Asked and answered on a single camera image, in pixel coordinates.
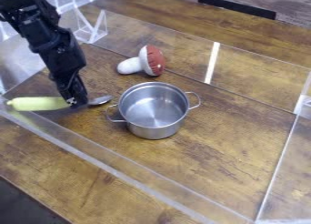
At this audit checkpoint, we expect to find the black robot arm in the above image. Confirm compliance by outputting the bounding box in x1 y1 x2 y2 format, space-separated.
0 0 88 107

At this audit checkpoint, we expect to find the black bar on table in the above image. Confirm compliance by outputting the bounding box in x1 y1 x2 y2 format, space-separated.
196 0 278 20

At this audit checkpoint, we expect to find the clear acrylic bracket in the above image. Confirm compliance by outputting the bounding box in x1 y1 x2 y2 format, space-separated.
75 9 108 44

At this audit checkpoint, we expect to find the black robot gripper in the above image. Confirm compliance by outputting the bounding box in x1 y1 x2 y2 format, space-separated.
30 28 88 107

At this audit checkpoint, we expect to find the stainless steel pot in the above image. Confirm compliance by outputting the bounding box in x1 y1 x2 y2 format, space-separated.
104 82 202 140

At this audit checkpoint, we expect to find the red and white toy mushroom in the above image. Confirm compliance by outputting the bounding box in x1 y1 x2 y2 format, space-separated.
116 45 166 76

